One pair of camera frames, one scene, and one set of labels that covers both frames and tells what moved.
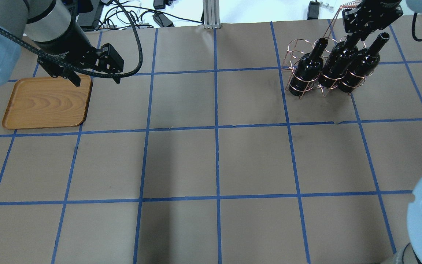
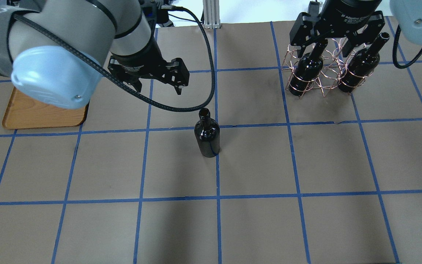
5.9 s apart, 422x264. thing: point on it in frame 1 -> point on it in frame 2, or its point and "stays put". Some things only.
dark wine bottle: (363, 65) stays put
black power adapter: (313, 10) stays put
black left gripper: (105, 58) -> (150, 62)
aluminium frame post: (211, 14) stays put
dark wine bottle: (341, 57) -> (207, 134)
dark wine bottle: (308, 69) stays put
